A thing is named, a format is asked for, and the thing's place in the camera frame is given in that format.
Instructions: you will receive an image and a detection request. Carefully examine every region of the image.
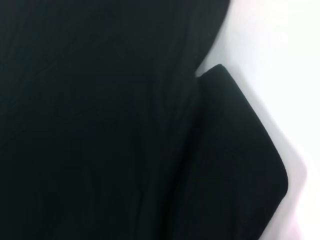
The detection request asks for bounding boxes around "black shirt with FREE print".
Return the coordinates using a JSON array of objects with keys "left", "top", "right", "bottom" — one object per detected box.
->
[{"left": 0, "top": 0, "right": 289, "bottom": 240}]

